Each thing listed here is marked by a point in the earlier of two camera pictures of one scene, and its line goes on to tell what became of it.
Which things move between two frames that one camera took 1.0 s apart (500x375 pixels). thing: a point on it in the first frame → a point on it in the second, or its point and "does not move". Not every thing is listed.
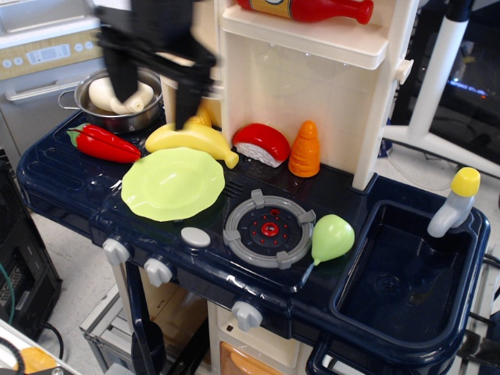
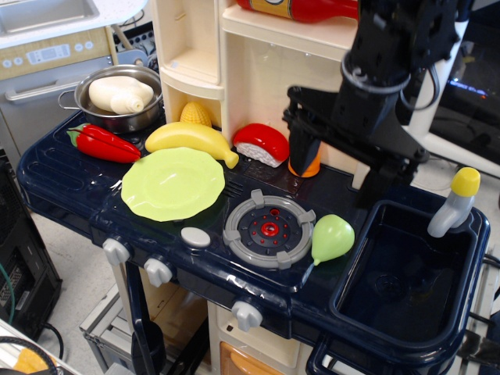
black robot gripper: x=162 y=27 → x=363 y=113
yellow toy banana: x=198 y=139 does not move
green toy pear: x=332 y=237 does not move
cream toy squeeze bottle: x=101 y=93 does not move
